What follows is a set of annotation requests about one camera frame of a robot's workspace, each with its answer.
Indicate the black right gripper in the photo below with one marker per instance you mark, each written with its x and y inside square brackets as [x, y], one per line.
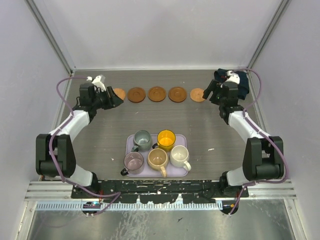
[211, 88]

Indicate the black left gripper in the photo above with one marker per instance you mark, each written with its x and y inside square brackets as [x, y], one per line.
[114, 102]

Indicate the woven rattan coaster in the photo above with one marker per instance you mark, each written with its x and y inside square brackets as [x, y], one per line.
[196, 95]
[120, 93]

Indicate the brown wooden coaster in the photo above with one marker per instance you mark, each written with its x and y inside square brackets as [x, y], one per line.
[177, 94]
[136, 94]
[157, 94]

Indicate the white speckled ceramic mug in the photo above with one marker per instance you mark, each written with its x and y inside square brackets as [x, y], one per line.
[179, 157]

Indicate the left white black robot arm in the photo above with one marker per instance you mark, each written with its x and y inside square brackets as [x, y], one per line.
[54, 152]

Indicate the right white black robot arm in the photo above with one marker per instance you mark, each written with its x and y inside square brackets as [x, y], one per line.
[263, 160]

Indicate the yellow glass cup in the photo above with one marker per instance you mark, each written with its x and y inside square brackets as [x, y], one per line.
[165, 140]

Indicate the dark blue folded cloth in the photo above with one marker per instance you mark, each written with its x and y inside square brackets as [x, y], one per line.
[220, 75]

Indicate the grey ceramic mug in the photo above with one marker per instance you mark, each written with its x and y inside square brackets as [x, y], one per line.
[142, 141]

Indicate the pink ceramic mug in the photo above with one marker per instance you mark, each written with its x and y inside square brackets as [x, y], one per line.
[133, 164]

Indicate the beige ceramic mug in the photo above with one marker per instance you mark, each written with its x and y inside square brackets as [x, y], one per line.
[158, 160]

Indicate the lavender plastic tray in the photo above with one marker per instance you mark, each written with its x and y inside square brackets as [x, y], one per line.
[148, 172]

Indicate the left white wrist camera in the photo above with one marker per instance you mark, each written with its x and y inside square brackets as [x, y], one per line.
[98, 81]

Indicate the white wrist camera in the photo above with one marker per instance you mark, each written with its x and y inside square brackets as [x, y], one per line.
[98, 81]
[233, 77]

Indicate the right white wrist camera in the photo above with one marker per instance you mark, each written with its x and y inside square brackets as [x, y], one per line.
[233, 77]

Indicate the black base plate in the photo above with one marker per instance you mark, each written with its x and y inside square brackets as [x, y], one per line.
[168, 191]

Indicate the aluminium frame rail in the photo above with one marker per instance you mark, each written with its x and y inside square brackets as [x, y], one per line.
[57, 190]

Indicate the white slotted cable duct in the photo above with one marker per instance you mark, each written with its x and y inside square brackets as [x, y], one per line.
[92, 206]

